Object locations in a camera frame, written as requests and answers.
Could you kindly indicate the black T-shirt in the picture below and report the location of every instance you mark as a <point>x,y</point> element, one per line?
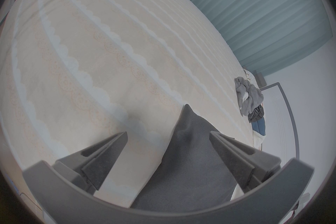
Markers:
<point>189,165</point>

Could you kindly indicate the blue garment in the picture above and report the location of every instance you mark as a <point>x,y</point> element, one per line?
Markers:
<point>259,127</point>

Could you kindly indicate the bed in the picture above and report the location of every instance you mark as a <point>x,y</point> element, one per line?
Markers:
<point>105,60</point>

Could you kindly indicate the white printed pillow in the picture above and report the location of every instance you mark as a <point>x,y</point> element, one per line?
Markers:
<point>249,76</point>

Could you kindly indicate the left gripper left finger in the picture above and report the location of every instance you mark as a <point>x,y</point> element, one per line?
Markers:
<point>102,160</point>

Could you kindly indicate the grey garment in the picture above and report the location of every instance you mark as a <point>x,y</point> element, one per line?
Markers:
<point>249,97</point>

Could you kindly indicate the black shiny garment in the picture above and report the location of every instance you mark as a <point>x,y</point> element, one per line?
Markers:
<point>257,114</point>

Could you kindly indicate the blue-green curtain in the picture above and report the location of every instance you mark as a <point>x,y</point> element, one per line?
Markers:
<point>262,15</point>

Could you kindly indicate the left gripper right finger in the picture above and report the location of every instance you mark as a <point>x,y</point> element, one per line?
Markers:
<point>238,162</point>

